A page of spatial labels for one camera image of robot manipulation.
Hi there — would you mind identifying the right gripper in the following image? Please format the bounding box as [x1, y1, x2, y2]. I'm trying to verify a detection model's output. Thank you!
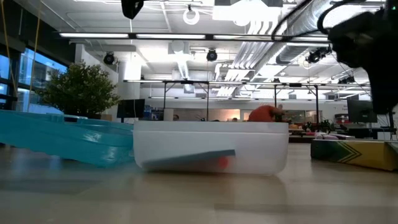
[328, 9, 398, 114]

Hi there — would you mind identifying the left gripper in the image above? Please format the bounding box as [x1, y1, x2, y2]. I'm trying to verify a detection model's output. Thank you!
[121, 0, 146, 20]

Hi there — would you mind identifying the green yellow crayon box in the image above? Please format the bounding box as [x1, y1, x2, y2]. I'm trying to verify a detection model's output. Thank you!
[310, 139, 398, 172]

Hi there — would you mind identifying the clear plastic storage box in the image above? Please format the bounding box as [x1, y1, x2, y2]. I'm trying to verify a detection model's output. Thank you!
[132, 120, 290, 177]

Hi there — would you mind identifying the translucent blue plastic bin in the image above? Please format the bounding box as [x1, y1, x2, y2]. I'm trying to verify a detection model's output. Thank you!
[0, 109, 135, 168]

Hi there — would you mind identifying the black overhead light beam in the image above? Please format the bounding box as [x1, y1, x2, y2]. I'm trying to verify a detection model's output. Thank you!
[58, 32, 330, 44]

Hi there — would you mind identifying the black computer monitor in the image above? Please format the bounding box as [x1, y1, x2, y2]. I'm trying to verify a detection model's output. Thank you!
[347, 99, 378, 123]
[116, 98, 146, 119]

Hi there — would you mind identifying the pink white packet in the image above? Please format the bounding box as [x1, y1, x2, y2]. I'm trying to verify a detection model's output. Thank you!
[313, 132, 355, 141]

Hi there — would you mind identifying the green potted artificial plant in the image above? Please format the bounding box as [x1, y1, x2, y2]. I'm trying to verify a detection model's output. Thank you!
[43, 61, 121, 121]

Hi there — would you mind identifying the white ring ceiling lamp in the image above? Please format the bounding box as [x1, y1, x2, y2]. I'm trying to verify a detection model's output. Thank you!
[182, 6, 200, 26]

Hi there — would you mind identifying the black metal frame stand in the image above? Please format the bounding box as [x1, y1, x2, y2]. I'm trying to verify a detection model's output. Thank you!
[163, 80, 210, 121]
[274, 82, 320, 121]

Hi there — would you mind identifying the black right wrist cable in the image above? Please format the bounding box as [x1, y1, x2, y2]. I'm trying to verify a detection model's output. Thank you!
[317, 0, 386, 35]

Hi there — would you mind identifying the silver ceiling duct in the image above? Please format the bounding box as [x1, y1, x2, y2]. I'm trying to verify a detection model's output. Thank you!
[275, 0, 330, 65]

